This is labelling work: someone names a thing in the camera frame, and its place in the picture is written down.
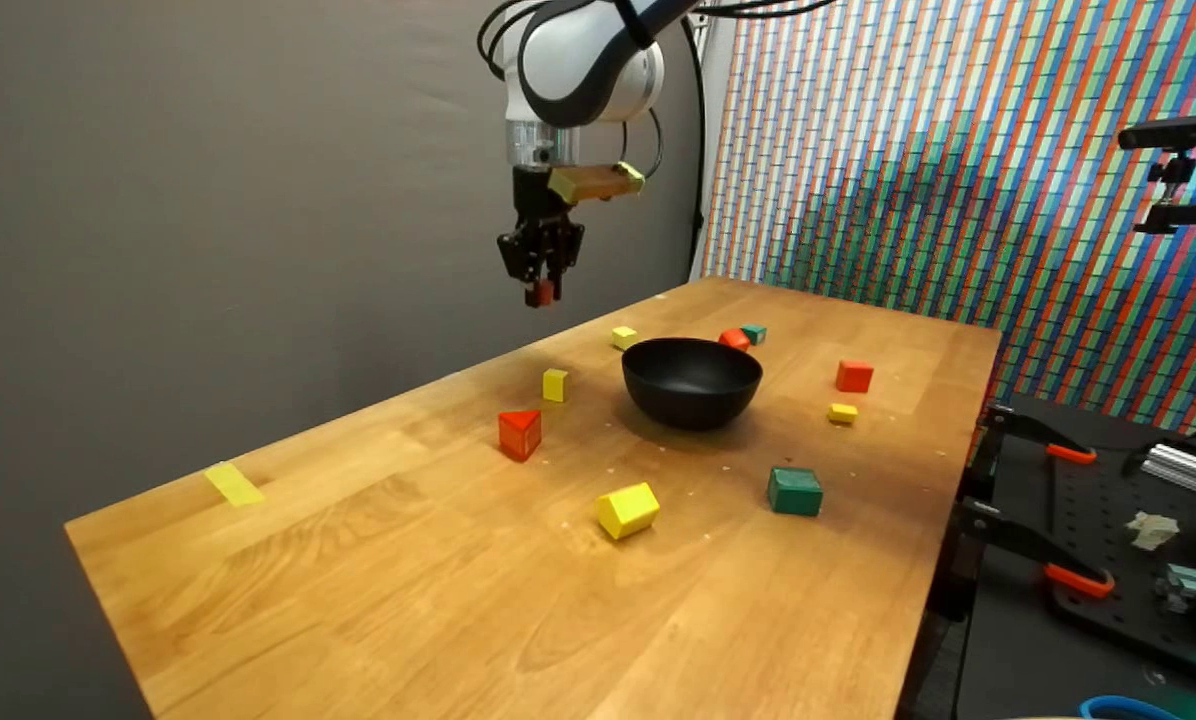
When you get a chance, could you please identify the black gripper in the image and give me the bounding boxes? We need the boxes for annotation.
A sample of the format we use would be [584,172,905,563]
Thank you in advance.
[493,163,588,291]

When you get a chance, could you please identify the red triangular wooden prism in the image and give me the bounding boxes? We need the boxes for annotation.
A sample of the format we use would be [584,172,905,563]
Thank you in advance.
[496,403,548,468]

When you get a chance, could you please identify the large yellow wooden block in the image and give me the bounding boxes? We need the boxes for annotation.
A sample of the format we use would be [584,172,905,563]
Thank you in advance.
[592,481,663,543]

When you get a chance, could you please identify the black bowl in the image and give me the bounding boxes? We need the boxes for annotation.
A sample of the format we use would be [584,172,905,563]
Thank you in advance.
[618,333,767,438]

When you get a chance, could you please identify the grey fabric backdrop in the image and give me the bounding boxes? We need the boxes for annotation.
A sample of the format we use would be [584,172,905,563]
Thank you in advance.
[0,0,710,720]

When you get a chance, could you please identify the colourful patterned panel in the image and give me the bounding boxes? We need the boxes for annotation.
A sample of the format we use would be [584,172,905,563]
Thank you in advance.
[689,0,1196,438]

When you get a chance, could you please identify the black orange bar clamp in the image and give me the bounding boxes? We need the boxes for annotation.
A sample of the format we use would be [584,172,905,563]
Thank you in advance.
[984,400,1102,474]
[955,494,1119,609]

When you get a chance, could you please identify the black pegboard table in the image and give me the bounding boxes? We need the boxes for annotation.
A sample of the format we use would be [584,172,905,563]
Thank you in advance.
[907,393,1196,720]

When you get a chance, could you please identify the white crumpled object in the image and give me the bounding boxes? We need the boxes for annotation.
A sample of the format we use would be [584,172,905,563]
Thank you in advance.
[1125,510,1182,556]

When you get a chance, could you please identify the white bar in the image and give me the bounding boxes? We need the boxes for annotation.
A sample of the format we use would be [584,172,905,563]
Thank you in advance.
[1134,441,1196,495]

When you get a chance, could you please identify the tan wrist camera box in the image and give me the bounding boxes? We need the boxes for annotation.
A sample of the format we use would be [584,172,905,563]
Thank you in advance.
[548,156,652,208]

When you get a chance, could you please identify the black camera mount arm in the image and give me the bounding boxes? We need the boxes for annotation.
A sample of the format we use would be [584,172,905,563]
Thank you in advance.
[1112,114,1196,242]

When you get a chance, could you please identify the blue handled scissors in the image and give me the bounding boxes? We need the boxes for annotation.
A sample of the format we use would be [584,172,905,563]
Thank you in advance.
[1072,694,1167,720]

